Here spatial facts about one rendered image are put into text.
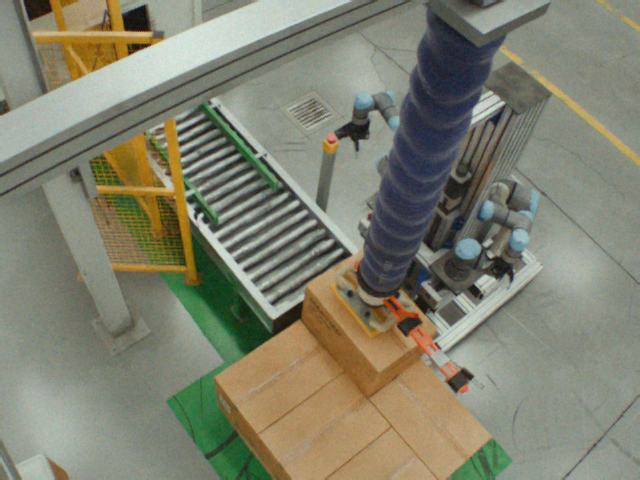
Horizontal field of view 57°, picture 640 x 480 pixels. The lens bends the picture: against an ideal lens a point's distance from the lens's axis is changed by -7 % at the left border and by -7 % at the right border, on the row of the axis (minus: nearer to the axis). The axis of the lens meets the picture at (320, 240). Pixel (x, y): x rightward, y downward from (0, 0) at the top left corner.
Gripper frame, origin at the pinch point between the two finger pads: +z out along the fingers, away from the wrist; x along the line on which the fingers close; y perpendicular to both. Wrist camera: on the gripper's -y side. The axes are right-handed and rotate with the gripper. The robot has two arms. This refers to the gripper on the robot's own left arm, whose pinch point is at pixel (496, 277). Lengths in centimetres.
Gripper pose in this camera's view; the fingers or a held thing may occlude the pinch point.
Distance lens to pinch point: 283.6
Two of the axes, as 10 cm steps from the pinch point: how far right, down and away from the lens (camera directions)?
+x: 6.2, 6.9, -3.7
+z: -0.9, 5.4, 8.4
